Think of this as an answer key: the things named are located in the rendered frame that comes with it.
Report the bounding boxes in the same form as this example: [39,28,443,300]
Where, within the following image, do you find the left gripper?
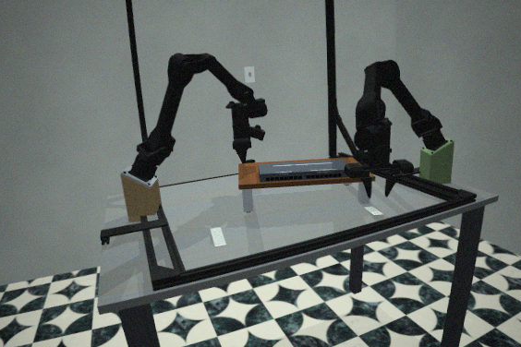
[345,145,414,198]

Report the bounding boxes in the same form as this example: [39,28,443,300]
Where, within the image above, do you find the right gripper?
[233,120,251,163]

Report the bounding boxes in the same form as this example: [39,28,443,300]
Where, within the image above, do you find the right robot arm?
[128,53,268,182]

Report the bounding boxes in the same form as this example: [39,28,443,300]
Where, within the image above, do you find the grey network switch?
[259,160,348,182]

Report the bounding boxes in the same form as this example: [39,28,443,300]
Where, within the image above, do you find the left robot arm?
[354,60,448,164]

